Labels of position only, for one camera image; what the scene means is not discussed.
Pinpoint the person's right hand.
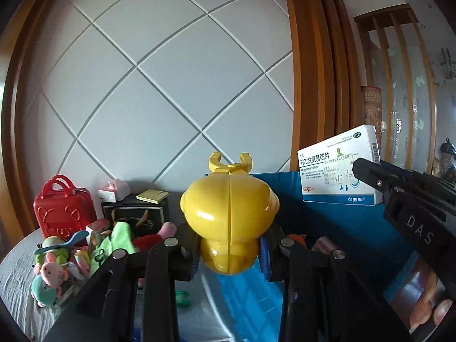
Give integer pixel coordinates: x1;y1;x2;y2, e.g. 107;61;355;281
409;274;456;333

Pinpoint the pile of bagged toys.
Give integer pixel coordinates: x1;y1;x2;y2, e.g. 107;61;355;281
440;137;456;172

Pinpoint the wooden wall trim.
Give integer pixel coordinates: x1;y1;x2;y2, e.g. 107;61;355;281
283;0;364;173
0;0;77;243

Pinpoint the small pink pig plush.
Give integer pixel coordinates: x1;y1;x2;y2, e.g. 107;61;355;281
39;262;70;287

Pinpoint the yellow plastic toy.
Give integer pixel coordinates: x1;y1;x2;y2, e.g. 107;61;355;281
179;152;280;276

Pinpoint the blue plastic storage crate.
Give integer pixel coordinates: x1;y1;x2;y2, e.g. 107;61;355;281
199;171;423;342

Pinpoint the rolled patterned carpet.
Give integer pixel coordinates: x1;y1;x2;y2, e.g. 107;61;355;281
361;85;383;161

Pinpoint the black box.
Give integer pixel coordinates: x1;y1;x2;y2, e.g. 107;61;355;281
101;194;170;237

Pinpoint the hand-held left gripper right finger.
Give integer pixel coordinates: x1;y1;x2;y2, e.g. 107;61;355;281
259;224;416;342

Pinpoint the pink and white box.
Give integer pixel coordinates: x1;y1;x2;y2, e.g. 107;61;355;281
312;237;343;253

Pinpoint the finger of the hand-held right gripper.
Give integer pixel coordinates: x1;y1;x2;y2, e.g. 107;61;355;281
352;157;456;205

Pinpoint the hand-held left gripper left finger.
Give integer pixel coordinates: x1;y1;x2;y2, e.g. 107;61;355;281
43;223;202;342

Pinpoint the blue plastic spoon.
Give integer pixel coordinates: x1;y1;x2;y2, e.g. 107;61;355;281
34;230;89;255

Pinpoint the white pink tissue box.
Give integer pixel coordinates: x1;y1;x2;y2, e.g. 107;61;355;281
98;179;129;203

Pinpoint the wooden lattice glass partition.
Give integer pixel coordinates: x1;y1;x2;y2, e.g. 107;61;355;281
354;7;439;172

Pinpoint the small green jar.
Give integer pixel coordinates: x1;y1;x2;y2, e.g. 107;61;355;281
175;290;193;309

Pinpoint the yellow sticky note pad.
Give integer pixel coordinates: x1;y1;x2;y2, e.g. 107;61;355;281
136;189;170;204

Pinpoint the green cloth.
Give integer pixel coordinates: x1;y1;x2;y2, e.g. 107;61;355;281
89;223;138;278

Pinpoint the red toy suitcase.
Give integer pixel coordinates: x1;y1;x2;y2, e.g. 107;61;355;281
33;174;97;246

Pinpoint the white medicine box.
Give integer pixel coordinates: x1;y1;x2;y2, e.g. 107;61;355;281
297;125;381;206

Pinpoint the teal round plush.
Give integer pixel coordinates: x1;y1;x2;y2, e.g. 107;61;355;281
31;276;59;307

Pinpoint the pink pig plush red dress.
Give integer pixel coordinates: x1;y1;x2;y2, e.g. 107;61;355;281
133;222;177;252

